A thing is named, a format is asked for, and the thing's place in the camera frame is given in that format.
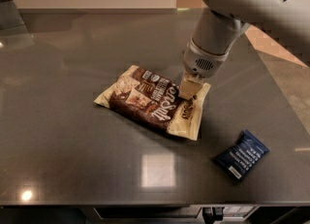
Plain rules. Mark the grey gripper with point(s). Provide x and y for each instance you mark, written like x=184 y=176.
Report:
x=201 y=61

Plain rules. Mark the brown sea salt chip bag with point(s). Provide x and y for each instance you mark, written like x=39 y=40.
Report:
x=153 y=100

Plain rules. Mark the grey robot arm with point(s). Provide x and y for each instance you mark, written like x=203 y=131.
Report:
x=222 y=22

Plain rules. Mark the blue rxbar blueberry wrapper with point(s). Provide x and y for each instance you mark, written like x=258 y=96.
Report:
x=239 y=159

